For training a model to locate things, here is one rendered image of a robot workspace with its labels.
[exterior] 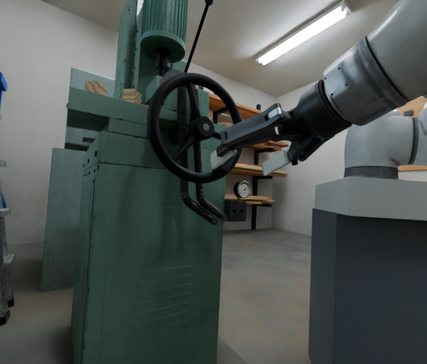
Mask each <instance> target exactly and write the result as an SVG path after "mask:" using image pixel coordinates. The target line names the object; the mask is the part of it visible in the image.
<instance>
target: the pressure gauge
mask: <svg viewBox="0 0 427 364"><path fill-rule="evenodd" d="M246 187H247V188H246ZM244 189H246V190H244ZM233 192H234V194H235V195H236V196H237V202H238V203H241V198H244V199H245V198H247V197H248V196H249V195H250V193H251V187H250V185H249V183H248V182H246V181H239V182H237V183H236V184H235V186H234V188H233Z"/></svg>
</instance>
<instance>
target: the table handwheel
mask: <svg viewBox="0 0 427 364"><path fill-rule="evenodd" d="M183 85H186V88H187V91H188V94H189V98H190V101H191V106H192V109H193V112H194V117H195V119H194V120H193V121H191V122H190V123H189V126H188V128H187V129H186V136H187V139H188V140H187V141H186V142H185V143H184V145H183V146H182V147H181V148H180V149H179V151H177V153H176V154H175V155H174V156H172V157H171V155H170V154H169V153H168V151H167V149H166V148H165V145H164V144H163V140H162V137H161V135H160V126H159V118H160V110H161V107H162V105H163V102H164V100H165V99H166V98H167V96H168V95H169V94H170V93H171V92H172V91H173V90H175V89H176V88H177V87H180V86H183ZM193 85H199V86H202V87H205V88H207V89H208V90H211V91H212V92H214V93H215V94H216V95H217V96H218V97H219V98H220V99H221V100H222V101H223V102H224V104H225V106H226V107H227V109H228V111H229V113H230V116H231V118H232V121H233V125H235V124H237V123H239V122H241V121H242V118H241V114H240V112H239V109H238V107H237V105H236V103H235V101H234V99H233V98H232V97H231V95H230V94H229V93H228V91H227V90H226V89H225V88H224V87H223V86H222V85H221V84H219V83H218V82H216V81H215V80H213V79H211V78H209V77H207V76H205V75H203V74H197V73H181V74H177V75H174V76H172V77H170V78H168V79H167V80H165V81H164V82H163V83H162V84H161V85H160V86H159V87H158V88H157V89H156V91H155V93H154V94H153V96H152V99H151V101H150V104H149V108H148V112H147V132H148V136H149V139H150V143H151V145H152V148H153V150H154V152H155V154H156V155H157V157H158V159H159V160H160V161H161V163H162V164H163V165H164V166H165V167H166V168H167V169H168V170H169V171H170V172H172V174H174V175H175V176H178V177H179V178H181V179H183V180H185V181H188V182H192V183H211V182H214V181H217V180H219V179H221V178H223V177H224V176H226V175H227V174H217V173H213V172H209V173H196V172H193V171H190V170H187V169H185V168H184V167H182V166H181V165H179V164H178V163H177V162H178V160H179V159H180V158H181V157H182V155H183V154H184V153H185V152H186V151H187V149H188V148H190V146H192V144H193V143H194V142H195V141H197V142H200V141H203V140H206V139H209V138H211V137H214V138H216V139H220V140H221V137H220V133H218V132H216V131H215V126H214V123H213V122H212V120H211V119H210V118H208V117H206V116H201V114H200V111H199V107H198V104H197V100H196V97H195V94H194V88H193ZM169 141H170V143H171V144H172V145H174V146H176V145H178V144H180V143H179V132H177V133H175V134H173V135H171V136H170V139H169ZM241 151H242V148H241V149H237V153H236V154H235V155H234V156H232V157H231V158H230V159H228V160H227V161H226V162H225V163H224V165H228V166H229V167H230V171H231V170H232V169H233V168H234V166H235V165H236V163H237V162H238V159H239V157H240V155H241Z"/></svg>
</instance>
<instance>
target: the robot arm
mask: <svg viewBox="0 0 427 364"><path fill-rule="evenodd" d="M420 96H424V98H426V99H427V0H399V1H398V2H397V3H396V4H395V5H394V6H393V7H392V9H391V10H390V11H389V13H388V14H387V15H386V17H385V18H384V19H383V20H382V21H381V22H380V23H379V24H378V25H377V26H376V27H375V28H374V29H373V30H372V31H371V32H370V33H369V34H368V35H367V36H366V37H364V38H362V39H360V40H359V41H358V42H357V43H356V44H355V45H354V46H353V47H352V48H351V49H350V50H348V51H347V52H346V53H344V54H343V55H342V56H341V57H339V58H338V59H337V60H336V61H335V62H333V63H332V64H331V65H330V66H328V67H327V68H326V69H325V70H324V75H323V79H321V80H319V81H318V82H317V83H316V84H315V85H313V86H312V87H311V88H309V89H308V90H307V91H305V92H304V93H303V94H302V95H301V96H300V99H299V101H298V104H297V106H296V107H295V108H293V109H291V110H288V111H287V112H286V111H284V110H282V108H281V105H280V104H279V103H275V104H274V105H272V106H270V107H269V108H268V109H266V110H265V111H264V112H261V113H259V114H257V115H255V116H252V117H251V118H247V119H246V120H244V121H241V122H239V123H237V124H235V125H232V126H230V127H228V128H226V129H223V130H222V131H220V137H221V142H222V144H221V145H219V147H217V148H216V150H215V151H214V152H213V153H212V154H211V155H210V162H211V168H212V169H213V170H215V169H216V168H218V167H219V166H220V165H222V164H223V163H224V162H225V161H227V160H228V159H230V158H231V157H232V156H234V155H235V154H236V153H237V150H238V149H241V148H244V147H249V146H252V145H255V144H260V143H263V142H268V141H273V142H279V141H282V140H285V141H289V142H291V144H290V147H289V150H288V151H287V150H286V149H284V150H283V151H281V152H279V153H277V154H276V155H274V156H273V157H271V158H270V159H268V160H266V161H264V162H263V163H261V166H262V171H263V175H264V176H267V175H269V174H270V173H273V172H275V171H276V170H278V169H280V168H282V167H284V166H286V165H287V164H289V163H290V162H291V163H292V165H297V164H298V160H299V161H300V162H303V161H305V160H306V159H307V158H308V157H310V156H311V155H312V154H313V153H314V152H315V151H316V150H317V149H319V148H320V147H321V146H322V145H323V143H325V142H327V141H328V140H330V139H331V138H333V137H334V136H335V135H336V134H339V133H340V132H341V131H344V130H346V129H347V128H349V129H348V132H347V135H346V139H345V156H344V158H345V172H344V178H347V177H361V178H383V179H395V180H401V179H399V176H398V166H402V165H427V103H426V104H425V105H424V107H423V110H422V111H421V112H420V115H419V117H412V118H411V117H407V116H401V115H400V112H399V111H398V110H397V109H396V108H401V107H402V106H404V105H406V103H408V102H410V101H412V100H414V99H416V98H419V97H420ZM275 126H276V127H277V130H278V133H279V134H276V131H275Z"/></svg>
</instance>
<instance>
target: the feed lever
mask: <svg viewBox="0 0 427 364"><path fill-rule="evenodd" d="M204 1H205V4H206V6H205V8H204V12H203V15H202V18H201V21H200V23H199V28H198V30H197V34H196V37H195V39H194V43H193V46H192V48H191V53H190V55H189V59H188V61H187V64H186V68H185V70H184V72H185V73H187V71H188V69H189V65H190V63H191V59H192V56H193V54H194V50H195V48H196V45H197V41H198V39H199V35H200V32H201V29H202V25H203V23H204V19H205V17H206V14H207V10H208V8H209V6H211V5H212V4H213V0H204Z"/></svg>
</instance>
